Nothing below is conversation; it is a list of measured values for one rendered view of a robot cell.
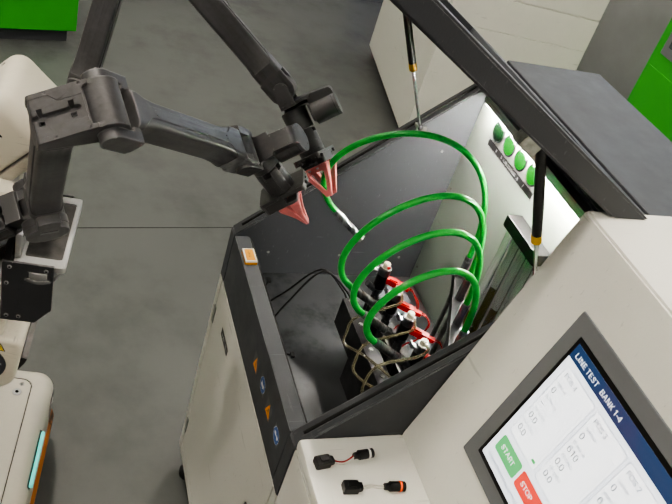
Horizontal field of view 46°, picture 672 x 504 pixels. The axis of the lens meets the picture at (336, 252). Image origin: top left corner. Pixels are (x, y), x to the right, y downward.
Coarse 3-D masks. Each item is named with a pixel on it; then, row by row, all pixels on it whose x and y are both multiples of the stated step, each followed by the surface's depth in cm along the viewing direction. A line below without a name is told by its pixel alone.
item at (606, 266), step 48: (576, 240) 132; (624, 240) 127; (528, 288) 139; (576, 288) 130; (624, 288) 122; (528, 336) 136; (624, 336) 120; (480, 384) 144; (432, 432) 152; (288, 480) 156; (432, 480) 149
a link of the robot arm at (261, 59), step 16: (192, 0) 165; (208, 0) 164; (224, 0) 167; (208, 16) 166; (224, 16) 165; (224, 32) 166; (240, 32) 166; (240, 48) 167; (256, 48) 167; (256, 64) 168; (272, 64) 168; (256, 80) 169; (272, 80) 169; (288, 80) 169; (272, 96) 170
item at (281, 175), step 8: (280, 168) 155; (264, 176) 155; (272, 176) 154; (280, 176) 155; (288, 176) 157; (296, 176) 159; (304, 176) 158; (264, 184) 156; (272, 184) 155; (280, 184) 155; (288, 184) 156; (296, 184) 156; (304, 184) 156; (264, 192) 161; (272, 192) 156; (280, 192) 156; (288, 192) 156; (296, 192) 157; (264, 200) 159; (272, 200) 157
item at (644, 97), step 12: (660, 48) 425; (648, 60) 434; (660, 60) 425; (648, 72) 432; (660, 72) 425; (636, 84) 441; (648, 84) 432; (660, 84) 424; (636, 96) 440; (648, 96) 431; (660, 96) 423; (636, 108) 440; (648, 108) 431; (660, 108) 423; (660, 120) 422
